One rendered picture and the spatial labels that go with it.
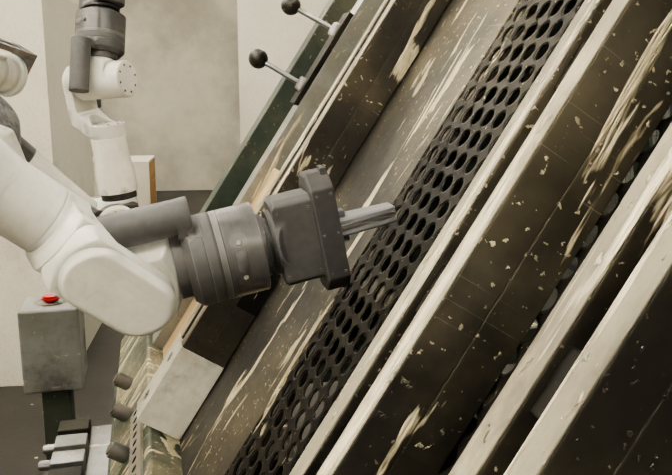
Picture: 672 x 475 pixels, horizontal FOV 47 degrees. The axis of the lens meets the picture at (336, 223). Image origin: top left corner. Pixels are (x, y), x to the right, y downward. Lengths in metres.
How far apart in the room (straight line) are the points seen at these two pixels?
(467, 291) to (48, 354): 1.30
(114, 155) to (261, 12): 3.58
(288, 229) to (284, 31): 4.26
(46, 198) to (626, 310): 0.48
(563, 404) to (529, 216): 0.18
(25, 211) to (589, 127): 0.45
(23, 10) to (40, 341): 2.10
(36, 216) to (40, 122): 2.88
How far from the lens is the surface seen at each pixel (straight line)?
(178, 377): 1.14
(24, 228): 0.69
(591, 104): 0.54
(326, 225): 0.74
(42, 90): 3.55
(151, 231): 0.71
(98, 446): 1.52
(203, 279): 0.71
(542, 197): 0.53
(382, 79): 1.11
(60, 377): 1.74
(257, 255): 0.71
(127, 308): 0.71
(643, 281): 0.38
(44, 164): 1.42
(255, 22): 4.96
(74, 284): 0.69
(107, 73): 1.42
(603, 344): 0.38
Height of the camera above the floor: 1.41
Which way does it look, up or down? 11 degrees down
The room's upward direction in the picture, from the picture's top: straight up
